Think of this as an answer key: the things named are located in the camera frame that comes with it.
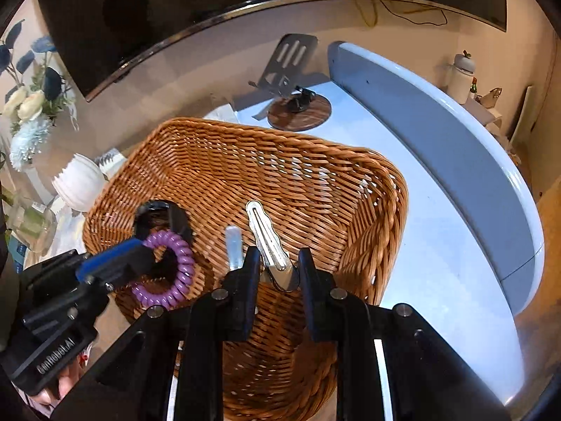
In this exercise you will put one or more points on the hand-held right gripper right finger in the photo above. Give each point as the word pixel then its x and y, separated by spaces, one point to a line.
pixel 309 285

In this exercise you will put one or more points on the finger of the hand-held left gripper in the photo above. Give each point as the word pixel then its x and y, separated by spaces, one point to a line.
pixel 109 256
pixel 142 265

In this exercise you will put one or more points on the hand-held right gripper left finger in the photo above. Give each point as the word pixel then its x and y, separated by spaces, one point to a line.
pixel 243 285

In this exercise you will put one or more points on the silver metal hair clip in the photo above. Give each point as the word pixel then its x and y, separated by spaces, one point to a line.
pixel 263 237

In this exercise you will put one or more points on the brown wicker basket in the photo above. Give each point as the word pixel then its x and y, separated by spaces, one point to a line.
pixel 285 171

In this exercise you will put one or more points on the person's left hand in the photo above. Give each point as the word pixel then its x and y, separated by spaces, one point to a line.
pixel 61 388

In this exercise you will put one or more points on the translucent plastic hair clip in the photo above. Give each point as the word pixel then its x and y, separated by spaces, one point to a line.
pixel 233 245

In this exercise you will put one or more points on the black wristwatch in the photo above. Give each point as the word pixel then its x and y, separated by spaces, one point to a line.
pixel 157 210

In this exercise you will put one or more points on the white ribbed vase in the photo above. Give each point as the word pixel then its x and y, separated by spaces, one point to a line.
pixel 81 182

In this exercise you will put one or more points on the clear glass vase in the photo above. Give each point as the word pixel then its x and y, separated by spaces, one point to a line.
pixel 33 226

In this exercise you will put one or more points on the striped paper pad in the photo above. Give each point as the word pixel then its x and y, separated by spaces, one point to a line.
pixel 107 160

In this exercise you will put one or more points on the artificial flower bouquet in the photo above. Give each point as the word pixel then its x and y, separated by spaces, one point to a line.
pixel 30 105

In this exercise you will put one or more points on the metal tablet stand wooden base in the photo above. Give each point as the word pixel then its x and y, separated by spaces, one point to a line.
pixel 298 112

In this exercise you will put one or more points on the light blue curved backboard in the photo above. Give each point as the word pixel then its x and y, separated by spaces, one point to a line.
pixel 438 131

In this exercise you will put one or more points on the side shelf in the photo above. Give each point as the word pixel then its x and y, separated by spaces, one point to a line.
pixel 484 114

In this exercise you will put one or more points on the white bottle with lid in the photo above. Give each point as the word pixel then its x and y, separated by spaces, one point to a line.
pixel 460 81

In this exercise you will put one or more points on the small red capped bottle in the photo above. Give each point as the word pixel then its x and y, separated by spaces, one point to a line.
pixel 474 90

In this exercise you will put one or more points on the small tan bag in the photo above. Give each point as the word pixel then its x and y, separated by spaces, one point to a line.
pixel 491 98

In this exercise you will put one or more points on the white leaning panel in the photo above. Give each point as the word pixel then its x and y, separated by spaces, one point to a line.
pixel 523 116

